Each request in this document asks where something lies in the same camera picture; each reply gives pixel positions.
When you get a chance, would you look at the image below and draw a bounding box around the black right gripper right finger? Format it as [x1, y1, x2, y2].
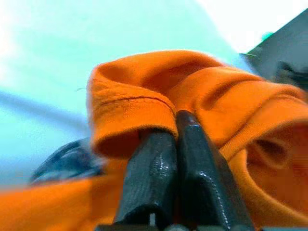
[175, 110, 256, 231]

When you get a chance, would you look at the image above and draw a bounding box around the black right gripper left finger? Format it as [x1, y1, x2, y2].
[113, 131, 179, 227]

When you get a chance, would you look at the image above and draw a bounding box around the orange t-shirt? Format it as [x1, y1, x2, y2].
[0, 49, 308, 231]

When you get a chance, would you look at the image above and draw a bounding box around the blue plaid shirt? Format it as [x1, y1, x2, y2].
[30, 138, 104, 183]

